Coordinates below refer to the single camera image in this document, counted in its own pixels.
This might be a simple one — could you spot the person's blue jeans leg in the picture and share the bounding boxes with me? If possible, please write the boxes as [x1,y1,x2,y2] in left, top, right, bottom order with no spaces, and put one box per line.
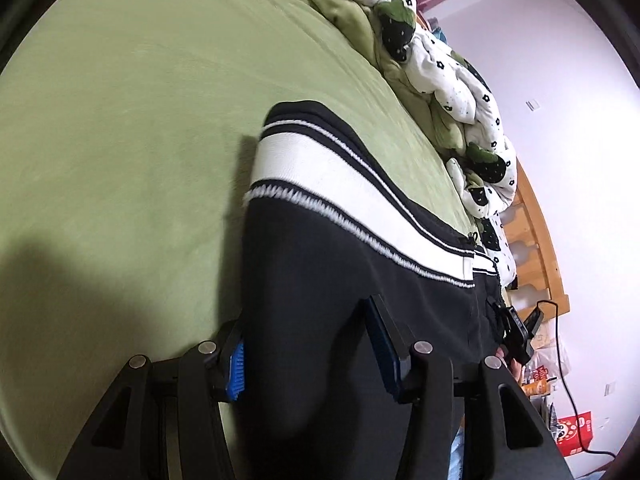
[447,426,464,480]

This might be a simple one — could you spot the red printed bag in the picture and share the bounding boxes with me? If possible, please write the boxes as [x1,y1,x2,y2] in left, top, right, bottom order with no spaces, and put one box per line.
[555,412,593,457]

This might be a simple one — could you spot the white floral green-lined quilt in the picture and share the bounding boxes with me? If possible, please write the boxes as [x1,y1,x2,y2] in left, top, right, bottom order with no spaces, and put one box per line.
[299,0,518,286]

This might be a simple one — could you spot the wooden bed frame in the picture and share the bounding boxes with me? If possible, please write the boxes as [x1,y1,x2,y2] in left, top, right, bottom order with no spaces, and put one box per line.
[501,164,570,321]

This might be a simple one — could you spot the person's right hand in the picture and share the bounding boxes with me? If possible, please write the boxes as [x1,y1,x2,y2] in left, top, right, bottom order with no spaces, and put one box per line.
[495,347,523,385]

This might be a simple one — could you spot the green fleece bed sheet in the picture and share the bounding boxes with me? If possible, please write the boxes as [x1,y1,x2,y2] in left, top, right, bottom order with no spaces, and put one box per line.
[1,0,470,479]

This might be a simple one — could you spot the black cable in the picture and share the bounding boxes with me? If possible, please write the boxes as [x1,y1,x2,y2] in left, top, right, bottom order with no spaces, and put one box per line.
[534,299,618,461]

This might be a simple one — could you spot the black pants with white stripe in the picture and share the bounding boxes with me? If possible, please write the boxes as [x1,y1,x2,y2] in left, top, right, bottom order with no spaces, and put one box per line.
[239,101,502,479]

